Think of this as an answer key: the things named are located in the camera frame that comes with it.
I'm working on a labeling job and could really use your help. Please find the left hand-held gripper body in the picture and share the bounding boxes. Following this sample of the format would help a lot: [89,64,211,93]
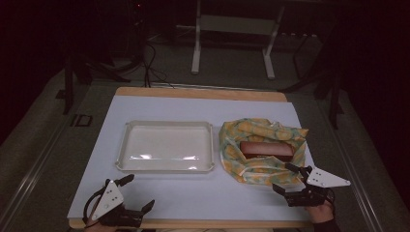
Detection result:
[91,179,145,228]

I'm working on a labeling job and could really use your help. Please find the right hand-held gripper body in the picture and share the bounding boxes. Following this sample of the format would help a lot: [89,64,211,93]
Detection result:
[284,165,352,208]

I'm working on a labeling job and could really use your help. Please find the brown loaf block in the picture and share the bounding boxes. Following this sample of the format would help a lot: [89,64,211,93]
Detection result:
[240,140,295,160]

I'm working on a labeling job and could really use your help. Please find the yellow green patterned cloth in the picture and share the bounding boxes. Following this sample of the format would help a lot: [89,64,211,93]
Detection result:
[219,117,309,187]

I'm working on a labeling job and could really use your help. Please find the person's left hand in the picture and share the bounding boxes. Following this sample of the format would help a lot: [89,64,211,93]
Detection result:
[84,219,110,232]

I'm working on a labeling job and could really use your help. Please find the person's right hand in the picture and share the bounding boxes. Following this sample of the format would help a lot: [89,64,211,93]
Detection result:
[304,201,337,224]

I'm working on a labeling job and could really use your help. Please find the white table mat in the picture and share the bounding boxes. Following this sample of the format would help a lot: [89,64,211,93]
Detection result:
[67,95,318,222]

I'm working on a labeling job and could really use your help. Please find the white plastic tray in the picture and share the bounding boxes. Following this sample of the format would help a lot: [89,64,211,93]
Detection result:
[114,120,217,174]

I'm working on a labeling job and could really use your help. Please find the black metal stand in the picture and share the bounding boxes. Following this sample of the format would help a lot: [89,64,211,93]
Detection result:
[62,54,132,116]
[278,32,345,130]

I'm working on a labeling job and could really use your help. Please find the white metal stand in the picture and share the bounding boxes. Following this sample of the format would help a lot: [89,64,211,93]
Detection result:
[190,0,285,80]

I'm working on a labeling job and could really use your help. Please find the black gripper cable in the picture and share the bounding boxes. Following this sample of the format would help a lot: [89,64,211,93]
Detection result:
[82,186,109,226]

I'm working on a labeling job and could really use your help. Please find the black floor cables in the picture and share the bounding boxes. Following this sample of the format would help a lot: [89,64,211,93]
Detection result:
[141,42,176,89]

